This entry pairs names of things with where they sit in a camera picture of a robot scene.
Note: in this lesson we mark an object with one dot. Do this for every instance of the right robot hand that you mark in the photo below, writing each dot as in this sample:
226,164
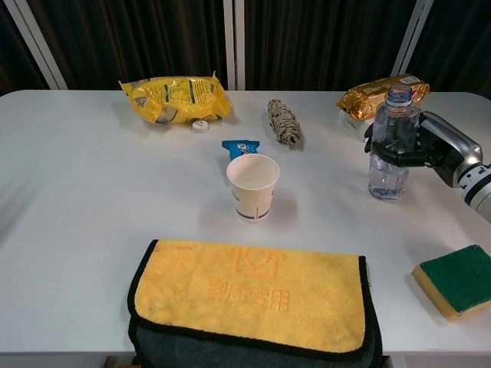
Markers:
449,153

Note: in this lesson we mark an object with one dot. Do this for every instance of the clear plastic water bottle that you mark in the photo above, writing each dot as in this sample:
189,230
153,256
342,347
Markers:
389,180

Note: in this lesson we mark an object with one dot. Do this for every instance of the white paper cup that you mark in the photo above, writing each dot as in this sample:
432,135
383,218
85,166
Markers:
251,195

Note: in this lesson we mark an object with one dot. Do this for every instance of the white bottle cap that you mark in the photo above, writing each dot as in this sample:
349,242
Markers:
200,126

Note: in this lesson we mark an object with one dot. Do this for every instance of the white flat box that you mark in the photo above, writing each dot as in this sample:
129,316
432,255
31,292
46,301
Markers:
356,124

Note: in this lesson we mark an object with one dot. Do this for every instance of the gold biscuit package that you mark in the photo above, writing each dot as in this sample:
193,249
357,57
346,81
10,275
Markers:
364,97

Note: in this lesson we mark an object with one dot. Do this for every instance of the black pleated curtain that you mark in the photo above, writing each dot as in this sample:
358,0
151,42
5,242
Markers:
15,65
326,34
138,38
464,46

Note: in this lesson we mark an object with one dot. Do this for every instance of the green and yellow sponge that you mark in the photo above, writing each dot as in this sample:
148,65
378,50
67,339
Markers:
456,280

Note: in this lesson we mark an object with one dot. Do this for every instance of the blue snack packet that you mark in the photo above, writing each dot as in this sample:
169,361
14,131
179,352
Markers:
239,147

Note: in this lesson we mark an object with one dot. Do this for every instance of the yellow cloth with black trim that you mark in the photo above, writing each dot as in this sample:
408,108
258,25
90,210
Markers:
249,299

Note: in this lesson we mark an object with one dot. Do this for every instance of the yellow snack bag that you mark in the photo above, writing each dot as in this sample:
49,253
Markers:
176,99

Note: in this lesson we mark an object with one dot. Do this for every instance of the white frame post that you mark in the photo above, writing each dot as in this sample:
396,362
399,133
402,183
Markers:
36,42
416,38
234,42

